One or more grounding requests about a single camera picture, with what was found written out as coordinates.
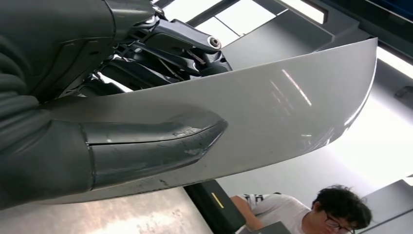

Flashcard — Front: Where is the person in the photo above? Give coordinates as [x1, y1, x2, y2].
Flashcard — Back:
[230, 184, 373, 234]

